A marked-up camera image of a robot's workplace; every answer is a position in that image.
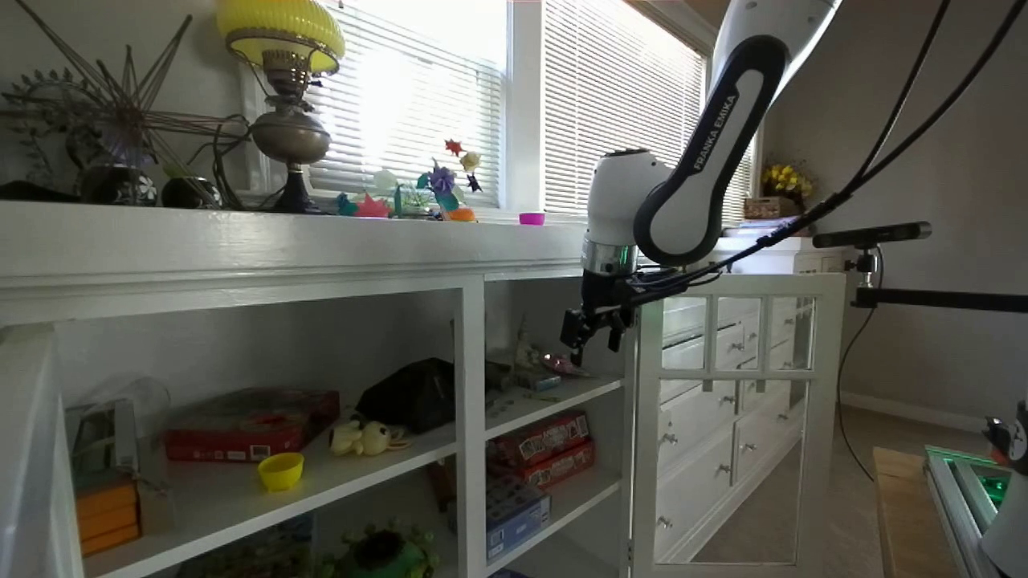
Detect black cable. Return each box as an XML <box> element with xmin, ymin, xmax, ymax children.
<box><xmin>639</xmin><ymin>0</ymin><xmax>1028</xmax><ymax>291</ymax></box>
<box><xmin>840</xmin><ymin>0</ymin><xmax>957</xmax><ymax>203</ymax></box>

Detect teal toy cup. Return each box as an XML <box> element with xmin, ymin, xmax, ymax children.
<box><xmin>393</xmin><ymin>179</ymin><xmax>436</xmax><ymax>220</ymax></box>

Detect colourful toy flower bunch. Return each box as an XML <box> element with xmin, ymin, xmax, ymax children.
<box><xmin>413</xmin><ymin>139</ymin><xmax>484</xmax><ymax>219</ymax></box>

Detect white drawer dresser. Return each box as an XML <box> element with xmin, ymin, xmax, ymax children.
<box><xmin>651</xmin><ymin>235</ymin><xmax>822</xmax><ymax>564</ymax></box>

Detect yellow flower bouquet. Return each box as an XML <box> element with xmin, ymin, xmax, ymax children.
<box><xmin>746</xmin><ymin>160</ymin><xmax>815</xmax><ymax>220</ymax></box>

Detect white glass cabinet door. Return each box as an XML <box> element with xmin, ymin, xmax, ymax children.
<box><xmin>0</xmin><ymin>323</ymin><xmax>83</xmax><ymax>578</ymax></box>
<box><xmin>631</xmin><ymin>270</ymin><xmax>848</xmax><ymax>578</ymax></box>

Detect gear shaped metal ornament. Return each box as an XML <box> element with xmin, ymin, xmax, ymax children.
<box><xmin>0</xmin><ymin>67</ymin><xmax>70</xmax><ymax>143</ymax></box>

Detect yellow plush bunny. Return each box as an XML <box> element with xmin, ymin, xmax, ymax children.
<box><xmin>328</xmin><ymin>414</ymin><xmax>410</xmax><ymax>461</ymax></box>

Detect stacked red game boxes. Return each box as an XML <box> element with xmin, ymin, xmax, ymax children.
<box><xmin>487</xmin><ymin>408</ymin><xmax>598</xmax><ymax>492</ymax></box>

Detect black stereo camera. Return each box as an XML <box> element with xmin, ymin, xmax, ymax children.
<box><xmin>813</xmin><ymin>219</ymin><xmax>934</xmax><ymax>250</ymax></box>

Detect white wooden shelf cabinet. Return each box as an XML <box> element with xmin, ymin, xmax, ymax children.
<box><xmin>0</xmin><ymin>199</ymin><xmax>646</xmax><ymax>578</ymax></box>

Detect yellow shade brass lamp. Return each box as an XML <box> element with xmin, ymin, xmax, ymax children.
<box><xmin>215</xmin><ymin>0</ymin><xmax>347</xmax><ymax>214</ymax></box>

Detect black fabric bag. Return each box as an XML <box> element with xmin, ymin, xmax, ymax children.
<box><xmin>353</xmin><ymin>355</ymin><xmax>459</xmax><ymax>436</ymax></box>

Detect red board game box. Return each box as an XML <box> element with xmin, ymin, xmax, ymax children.
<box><xmin>162</xmin><ymin>385</ymin><xmax>343</xmax><ymax>464</ymax></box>

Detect yellow cup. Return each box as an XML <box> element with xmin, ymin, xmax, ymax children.
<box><xmin>254</xmin><ymin>450</ymin><xmax>310</xmax><ymax>498</ymax></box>

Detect orange box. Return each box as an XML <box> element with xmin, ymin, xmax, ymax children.
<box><xmin>74</xmin><ymin>477</ymin><xmax>144</xmax><ymax>559</ymax></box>

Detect clear plastic container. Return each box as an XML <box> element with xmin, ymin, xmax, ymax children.
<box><xmin>60</xmin><ymin>372</ymin><xmax>174</xmax><ymax>492</ymax></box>

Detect pink packaged doll toy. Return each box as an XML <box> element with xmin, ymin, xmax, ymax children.
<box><xmin>529</xmin><ymin>347</ymin><xmax>590</xmax><ymax>377</ymax></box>

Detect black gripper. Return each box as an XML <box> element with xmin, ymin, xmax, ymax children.
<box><xmin>559</xmin><ymin>266</ymin><xmax>650</xmax><ymax>368</ymax></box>

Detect dark round vase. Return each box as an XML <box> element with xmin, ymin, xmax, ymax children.
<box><xmin>76</xmin><ymin>156</ymin><xmax>163</xmax><ymax>207</ymax></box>

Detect wooden board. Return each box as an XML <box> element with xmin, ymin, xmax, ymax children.
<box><xmin>870</xmin><ymin>447</ymin><xmax>968</xmax><ymax>578</ymax></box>

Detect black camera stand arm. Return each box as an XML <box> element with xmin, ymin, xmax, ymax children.
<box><xmin>848</xmin><ymin>244</ymin><xmax>1028</xmax><ymax>315</ymax></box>

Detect thin camera cable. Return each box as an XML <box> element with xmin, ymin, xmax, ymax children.
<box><xmin>832</xmin><ymin>307</ymin><xmax>861</xmax><ymax>458</ymax></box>

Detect stacked books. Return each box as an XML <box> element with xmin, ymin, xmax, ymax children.
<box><xmin>726</xmin><ymin>212</ymin><xmax>813</xmax><ymax>240</ymax></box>

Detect black red clamp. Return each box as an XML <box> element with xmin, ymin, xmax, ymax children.
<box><xmin>982</xmin><ymin>397</ymin><xmax>1028</xmax><ymax>475</ymax></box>

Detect green plush toy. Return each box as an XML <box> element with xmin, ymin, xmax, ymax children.
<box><xmin>336</xmin><ymin>521</ymin><xmax>440</xmax><ymax>578</ymax></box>

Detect metal starburst decoration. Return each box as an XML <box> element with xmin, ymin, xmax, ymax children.
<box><xmin>0</xmin><ymin>0</ymin><xmax>254</xmax><ymax>204</ymax></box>

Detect blue game box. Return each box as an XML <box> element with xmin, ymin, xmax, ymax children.
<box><xmin>484</xmin><ymin>484</ymin><xmax>555</xmax><ymax>564</ymax></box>

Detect green edged board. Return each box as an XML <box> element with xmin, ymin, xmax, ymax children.
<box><xmin>925</xmin><ymin>442</ymin><xmax>1015</xmax><ymax>578</ymax></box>

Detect small pink toy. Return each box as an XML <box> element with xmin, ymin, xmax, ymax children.
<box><xmin>353</xmin><ymin>193</ymin><xmax>396</xmax><ymax>220</ymax></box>

